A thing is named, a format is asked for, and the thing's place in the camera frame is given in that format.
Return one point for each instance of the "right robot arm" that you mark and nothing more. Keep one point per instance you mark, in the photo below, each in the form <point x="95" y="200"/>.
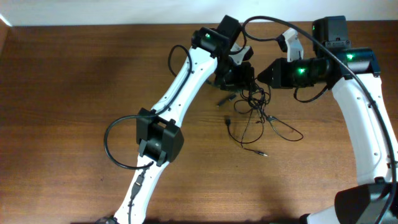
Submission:
<point x="353" y="77"/>

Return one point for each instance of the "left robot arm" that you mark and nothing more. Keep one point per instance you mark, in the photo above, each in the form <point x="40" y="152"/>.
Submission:
<point x="158" y="130"/>

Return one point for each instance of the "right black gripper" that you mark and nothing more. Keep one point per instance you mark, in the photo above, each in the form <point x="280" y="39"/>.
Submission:
<point x="280" y="79"/>

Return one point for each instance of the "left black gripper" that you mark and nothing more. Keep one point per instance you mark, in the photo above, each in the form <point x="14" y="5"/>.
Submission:
<point x="237" y="76"/>

